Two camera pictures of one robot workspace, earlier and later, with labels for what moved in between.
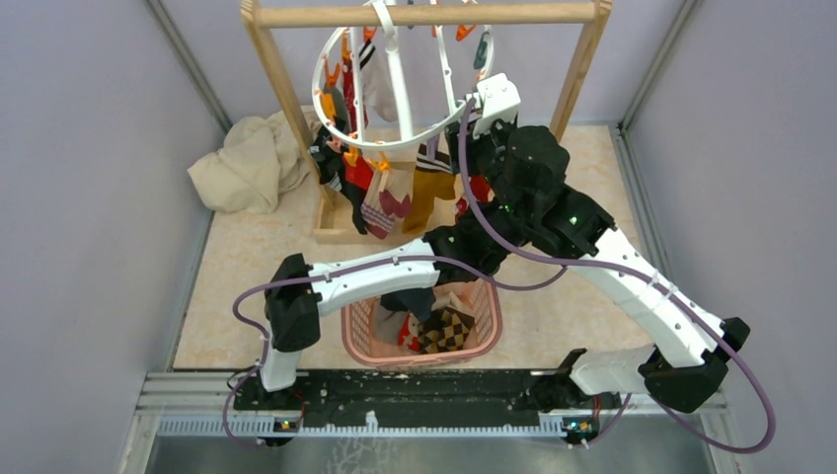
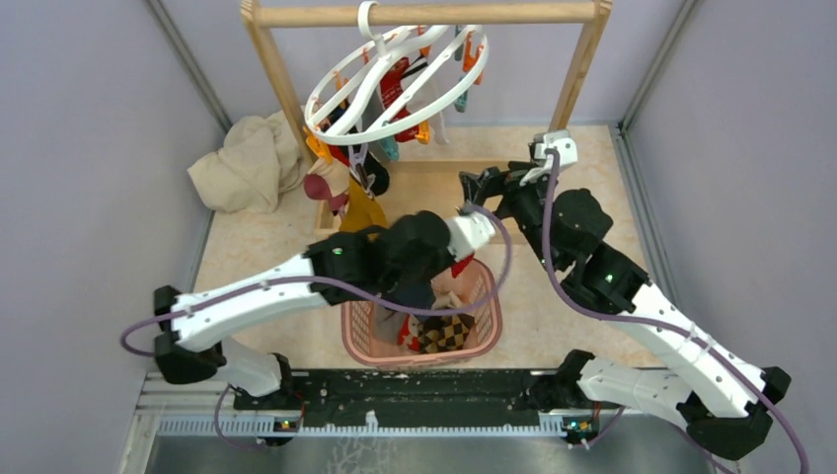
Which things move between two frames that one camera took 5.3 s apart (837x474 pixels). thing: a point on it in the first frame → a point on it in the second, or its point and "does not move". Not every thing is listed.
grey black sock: x=329 y=156 → x=374 y=165
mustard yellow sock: x=433 y=179 → x=361 y=209
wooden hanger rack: x=330 y=226 does not move
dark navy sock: x=418 y=300 does not move
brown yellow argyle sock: x=445 y=330 does not move
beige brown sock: x=450 y=300 does not move
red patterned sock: x=349 y=110 → x=392 y=91
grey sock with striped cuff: x=388 y=323 does not move
